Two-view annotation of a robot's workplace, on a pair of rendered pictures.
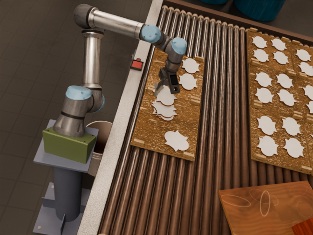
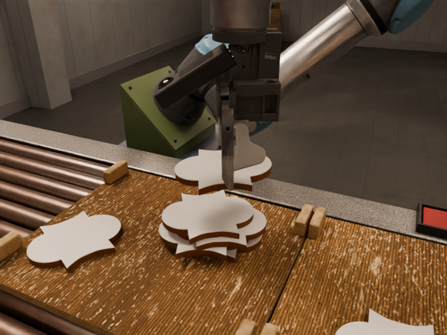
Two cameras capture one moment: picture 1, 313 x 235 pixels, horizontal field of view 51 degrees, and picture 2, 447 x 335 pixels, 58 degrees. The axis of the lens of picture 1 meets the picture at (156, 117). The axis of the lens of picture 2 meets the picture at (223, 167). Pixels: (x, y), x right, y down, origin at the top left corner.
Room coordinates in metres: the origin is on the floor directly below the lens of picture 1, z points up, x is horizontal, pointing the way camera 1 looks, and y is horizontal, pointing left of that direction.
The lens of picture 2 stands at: (1.53, -0.47, 1.34)
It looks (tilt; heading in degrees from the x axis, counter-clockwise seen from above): 28 degrees down; 120
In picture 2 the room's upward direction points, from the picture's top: straight up
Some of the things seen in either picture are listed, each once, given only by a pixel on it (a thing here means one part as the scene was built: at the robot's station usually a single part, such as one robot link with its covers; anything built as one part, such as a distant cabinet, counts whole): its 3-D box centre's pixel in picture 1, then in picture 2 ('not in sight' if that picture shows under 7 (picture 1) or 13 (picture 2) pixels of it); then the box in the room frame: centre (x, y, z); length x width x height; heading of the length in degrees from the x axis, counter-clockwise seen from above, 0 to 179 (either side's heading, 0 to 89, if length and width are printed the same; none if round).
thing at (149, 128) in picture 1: (167, 123); (161, 244); (1.20, -0.07, 0.93); 0.41 x 0.35 x 0.02; 4
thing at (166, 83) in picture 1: (169, 72); (244, 75); (1.30, 0.01, 1.20); 0.09 x 0.08 x 0.12; 33
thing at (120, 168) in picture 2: (139, 142); (116, 171); (0.99, 0.05, 0.95); 0.06 x 0.02 x 0.03; 94
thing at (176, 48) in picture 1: (176, 50); not in sight; (1.29, 0.01, 1.36); 0.09 x 0.08 x 0.11; 69
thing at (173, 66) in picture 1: (173, 62); (240, 10); (1.29, 0.01, 1.28); 0.08 x 0.08 x 0.05
